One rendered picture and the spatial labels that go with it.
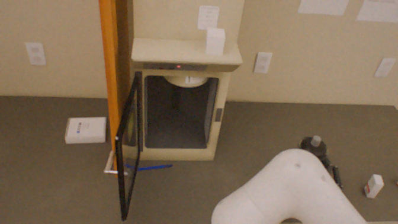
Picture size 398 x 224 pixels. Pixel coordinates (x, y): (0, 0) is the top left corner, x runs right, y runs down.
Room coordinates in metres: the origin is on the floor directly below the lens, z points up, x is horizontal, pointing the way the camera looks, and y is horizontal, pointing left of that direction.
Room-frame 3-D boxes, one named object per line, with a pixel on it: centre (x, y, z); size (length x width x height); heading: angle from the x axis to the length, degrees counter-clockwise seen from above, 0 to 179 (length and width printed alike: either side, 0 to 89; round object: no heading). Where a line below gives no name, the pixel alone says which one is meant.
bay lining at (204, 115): (1.08, 0.08, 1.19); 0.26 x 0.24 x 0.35; 99
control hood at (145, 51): (0.90, 0.05, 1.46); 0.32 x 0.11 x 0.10; 99
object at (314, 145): (0.90, -0.44, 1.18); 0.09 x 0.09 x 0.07
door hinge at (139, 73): (0.92, 0.20, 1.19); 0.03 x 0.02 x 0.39; 99
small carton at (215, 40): (0.91, -0.03, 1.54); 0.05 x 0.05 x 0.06; 4
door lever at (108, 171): (0.69, 0.23, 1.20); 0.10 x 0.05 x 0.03; 2
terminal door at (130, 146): (0.76, 0.20, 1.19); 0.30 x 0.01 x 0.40; 2
